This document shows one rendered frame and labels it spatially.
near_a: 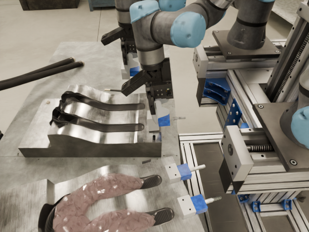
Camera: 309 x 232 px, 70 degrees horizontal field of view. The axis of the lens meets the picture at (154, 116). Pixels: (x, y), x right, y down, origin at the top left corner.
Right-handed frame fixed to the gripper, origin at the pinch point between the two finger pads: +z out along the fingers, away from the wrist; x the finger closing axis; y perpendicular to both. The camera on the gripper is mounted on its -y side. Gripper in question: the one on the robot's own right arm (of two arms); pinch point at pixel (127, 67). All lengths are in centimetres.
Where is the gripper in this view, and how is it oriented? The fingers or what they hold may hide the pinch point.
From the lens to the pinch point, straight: 97.7
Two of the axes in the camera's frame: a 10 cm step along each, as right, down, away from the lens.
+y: 10.0, 0.0, 0.0
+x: 0.0, -7.2, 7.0
